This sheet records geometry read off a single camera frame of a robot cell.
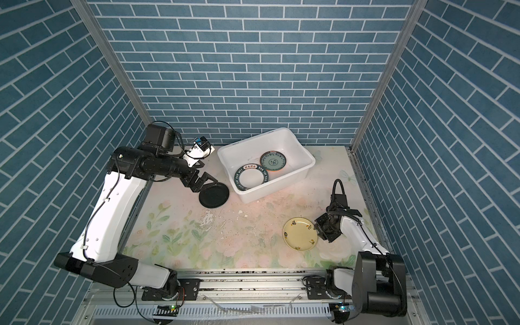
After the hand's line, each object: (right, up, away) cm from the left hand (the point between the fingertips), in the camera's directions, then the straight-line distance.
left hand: (208, 171), depth 67 cm
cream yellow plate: (+33, -28, +20) cm, 48 cm away
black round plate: (-7, -14, +33) cm, 36 cm away
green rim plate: (+10, -3, +38) cm, 39 cm away
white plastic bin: (+8, +10, +44) cm, 46 cm away
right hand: (+40, -24, +20) cm, 50 cm away
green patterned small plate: (+22, +5, +48) cm, 53 cm away
